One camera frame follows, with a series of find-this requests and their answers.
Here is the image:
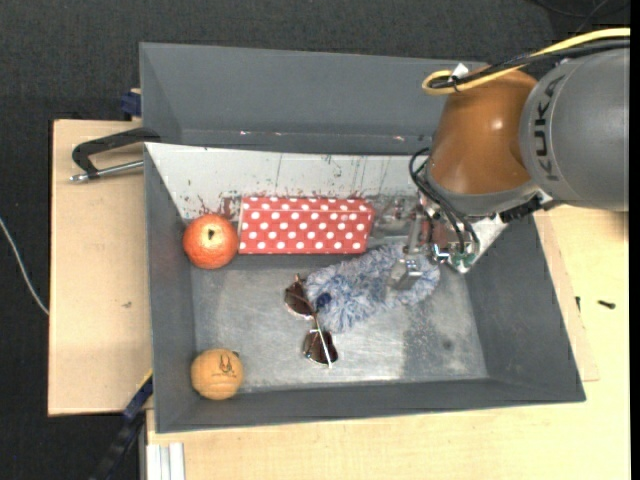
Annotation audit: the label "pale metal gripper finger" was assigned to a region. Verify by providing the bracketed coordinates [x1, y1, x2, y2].
[391, 257, 426, 291]

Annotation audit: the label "blue and white fluffy cloth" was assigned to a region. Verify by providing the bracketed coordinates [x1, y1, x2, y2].
[303, 245, 442, 335]

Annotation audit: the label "brown-lens sunglasses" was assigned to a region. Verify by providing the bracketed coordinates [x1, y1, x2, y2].
[283, 273, 340, 369]

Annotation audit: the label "red white-dotted box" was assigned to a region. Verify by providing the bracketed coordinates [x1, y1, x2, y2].
[237, 195, 377, 256]

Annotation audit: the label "orange fruit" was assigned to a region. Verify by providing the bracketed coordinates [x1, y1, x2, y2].
[181, 213, 240, 271]

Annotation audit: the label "grey metal bin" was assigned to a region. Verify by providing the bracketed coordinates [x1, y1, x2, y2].
[138, 41, 587, 434]

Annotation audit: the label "tan ball with print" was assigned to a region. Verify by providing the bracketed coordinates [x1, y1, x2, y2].
[189, 347, 245, 401]

